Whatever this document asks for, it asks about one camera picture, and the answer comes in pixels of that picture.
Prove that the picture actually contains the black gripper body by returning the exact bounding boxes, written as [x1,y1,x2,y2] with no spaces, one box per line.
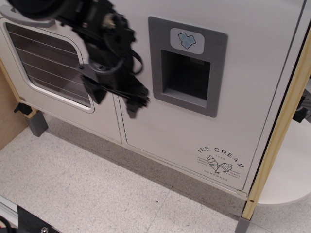
[78,61,149,107]

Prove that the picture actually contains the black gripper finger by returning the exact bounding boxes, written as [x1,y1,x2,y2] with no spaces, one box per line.
[84,80,107,104]
[125,98,142,118]

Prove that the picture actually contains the white fridge door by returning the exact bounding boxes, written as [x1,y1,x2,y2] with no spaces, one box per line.
[113,0,311,196]

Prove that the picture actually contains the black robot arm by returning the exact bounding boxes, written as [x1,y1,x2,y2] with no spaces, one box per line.
[0,0,149,118]

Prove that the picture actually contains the white oven door with window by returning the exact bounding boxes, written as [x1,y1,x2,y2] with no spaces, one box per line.
[0,0,122,145]

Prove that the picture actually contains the grey left foot cap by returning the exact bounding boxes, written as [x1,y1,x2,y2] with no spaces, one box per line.
[25,111,49,137]

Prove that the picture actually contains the grey foot cap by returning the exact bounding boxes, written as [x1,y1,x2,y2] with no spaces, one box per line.
[25,111,49,137]
[235,217,250,233]

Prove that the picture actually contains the grey ice dispenser panel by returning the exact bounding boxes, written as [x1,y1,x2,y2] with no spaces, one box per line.
[148,16,228,118]

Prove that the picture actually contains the black clamp at left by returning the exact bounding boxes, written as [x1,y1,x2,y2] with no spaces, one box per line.
[14,102,32,115]

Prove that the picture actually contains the black clamp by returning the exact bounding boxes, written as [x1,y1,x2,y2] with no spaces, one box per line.
[293,89,311,123]
[14,102,32,115]

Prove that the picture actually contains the wooden panel at left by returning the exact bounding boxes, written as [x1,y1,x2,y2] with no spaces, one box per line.
[0,61,27,149]

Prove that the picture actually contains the grey right foot cap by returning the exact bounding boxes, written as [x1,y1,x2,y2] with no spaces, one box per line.
[235,217,250,233]

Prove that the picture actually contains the black clamp at right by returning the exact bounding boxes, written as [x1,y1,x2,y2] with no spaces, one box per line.
[293,89,311,123]

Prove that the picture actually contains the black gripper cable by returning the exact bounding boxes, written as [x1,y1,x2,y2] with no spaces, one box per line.
[127,48,144,76]

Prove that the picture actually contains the grey oven door handle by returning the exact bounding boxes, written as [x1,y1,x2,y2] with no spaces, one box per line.
[0,5,55,28]

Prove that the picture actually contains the aluminium rail at bottom left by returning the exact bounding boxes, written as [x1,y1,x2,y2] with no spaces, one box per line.
[0,195,18,227]

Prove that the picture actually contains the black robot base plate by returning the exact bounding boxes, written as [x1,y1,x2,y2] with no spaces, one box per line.
[0,205,60,233]

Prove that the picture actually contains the light wooden side post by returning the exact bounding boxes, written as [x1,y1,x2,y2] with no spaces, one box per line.
[241,28,311,221]

